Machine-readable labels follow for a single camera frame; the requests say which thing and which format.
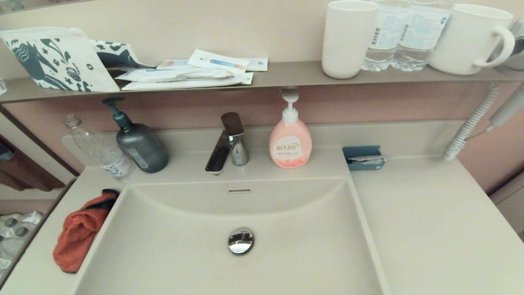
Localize white toothbrush packet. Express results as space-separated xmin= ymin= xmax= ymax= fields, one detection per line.
xmin=187 ymin=49 xmax=250 ymax=75

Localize beige wash basin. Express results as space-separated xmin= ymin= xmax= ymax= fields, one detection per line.
xmin=74 ymin=177 xmax=391 ymax=295

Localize white packet blue print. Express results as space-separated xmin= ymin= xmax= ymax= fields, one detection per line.
xmin=115 ymin=67 xmax=234 ymax=82

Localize clear empty plastic bottle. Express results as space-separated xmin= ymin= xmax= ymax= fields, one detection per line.
xmin=62 ymin=115 xmax=136 ymax=183

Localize white ribbed mug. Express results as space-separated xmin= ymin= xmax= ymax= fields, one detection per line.
xmin=428 ymin=3 xmax=515 ymax=76

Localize orange cleaning cloth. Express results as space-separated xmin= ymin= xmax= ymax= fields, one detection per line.
xmin=52 ymin=188 xmax=120 ymax=274

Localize brown fabric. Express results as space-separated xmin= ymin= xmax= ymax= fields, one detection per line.
xmin=0 ymin=135 xmax=66 ymax=191

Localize chrome sink faucet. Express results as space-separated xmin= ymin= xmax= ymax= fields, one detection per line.
xmin=205 ymin=112 xmax=249 ymax=176

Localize blue soap dish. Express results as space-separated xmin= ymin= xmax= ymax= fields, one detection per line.
xmin=343 ymin=145 xmax=386 ymax=171

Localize white plastic tumbler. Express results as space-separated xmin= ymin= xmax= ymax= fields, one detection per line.
xmin=322 ymin=0 xmax=380 ymax=79

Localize clear water bottle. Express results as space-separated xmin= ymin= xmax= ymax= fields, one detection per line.
xmin=391 ymin=0 xmax=454 ymax=72
xmin=361 ymin=0 xmax=405 ymax=72

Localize grey wall shelf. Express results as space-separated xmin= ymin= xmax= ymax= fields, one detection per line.
xmin=0 ymin=61 xmax=524 ymax=104

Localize small white sachet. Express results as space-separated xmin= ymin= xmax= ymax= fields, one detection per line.
xmin=241 ymin=57 xmax=269 ymax=71

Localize large patterned toiletry pouch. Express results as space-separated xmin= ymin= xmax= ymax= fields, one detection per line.
xmin=0 ymin=27 xmax=120 ymax=93

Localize pink soap pump bottle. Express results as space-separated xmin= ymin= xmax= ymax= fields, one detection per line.
xmin=269 ymin=88 xmax=313 ymax=169

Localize wall mirror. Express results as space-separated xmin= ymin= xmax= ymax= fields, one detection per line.
xmin=0 ymin=0 xmax=78 ymax=14

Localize chrome drain stopper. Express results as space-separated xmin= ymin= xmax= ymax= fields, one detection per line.
xmin=228 ymin=228 xmax=255 ymax=256

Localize small patterned toiletry pouch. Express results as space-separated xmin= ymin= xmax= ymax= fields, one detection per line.
xmin=89 ymin=39 xmax=157 ymax=69

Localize dark grey pump bottle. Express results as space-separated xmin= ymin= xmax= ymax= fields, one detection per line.
xmin=102 ymin=97 xmax=169 ymax=173

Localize pinkish small packet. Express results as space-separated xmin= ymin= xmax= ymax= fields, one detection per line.
xmin=157 ymin=59 xmax=202 ymax=70

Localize large white flat packet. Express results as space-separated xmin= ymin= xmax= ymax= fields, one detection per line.
xmin=121 ymin=72 xmax=254 ymax=91

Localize white coiled cord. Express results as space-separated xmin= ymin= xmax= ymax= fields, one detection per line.
xmin=442 ymin=84 xmax=502 ymax=161

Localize beige cabinet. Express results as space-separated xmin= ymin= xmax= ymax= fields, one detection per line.
xmin=489 ymin=170 xmax=524 ymax=240

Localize grey hair dryer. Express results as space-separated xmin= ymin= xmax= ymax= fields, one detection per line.
xmin=488 ymin=84 xmax=524 ymax=127

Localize chrome dryer holder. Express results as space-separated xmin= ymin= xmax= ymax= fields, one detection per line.
xmin=491 ymin=18 xmax=524 ymax=71

